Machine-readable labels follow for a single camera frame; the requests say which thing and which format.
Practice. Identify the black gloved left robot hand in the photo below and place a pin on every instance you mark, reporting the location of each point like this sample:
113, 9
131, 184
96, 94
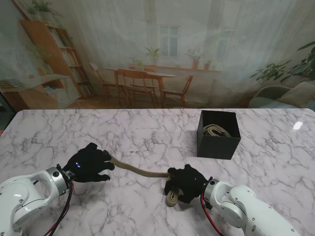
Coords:
88, 164

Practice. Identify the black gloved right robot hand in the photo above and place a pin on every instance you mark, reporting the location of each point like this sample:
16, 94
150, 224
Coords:
188, 183

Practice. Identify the beige woven belt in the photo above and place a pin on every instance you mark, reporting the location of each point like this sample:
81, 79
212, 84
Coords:
137, 170
216, 130

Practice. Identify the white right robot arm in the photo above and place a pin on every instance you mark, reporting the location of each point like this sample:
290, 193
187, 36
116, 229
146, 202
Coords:
246, 206

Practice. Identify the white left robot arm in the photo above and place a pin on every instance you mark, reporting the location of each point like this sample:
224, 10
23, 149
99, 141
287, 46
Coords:
27, 196

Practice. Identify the black square storage box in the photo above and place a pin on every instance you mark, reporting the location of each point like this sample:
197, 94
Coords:
216, 147

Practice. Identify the printed room scene backdrop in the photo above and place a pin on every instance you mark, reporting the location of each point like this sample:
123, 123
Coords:
157, 49

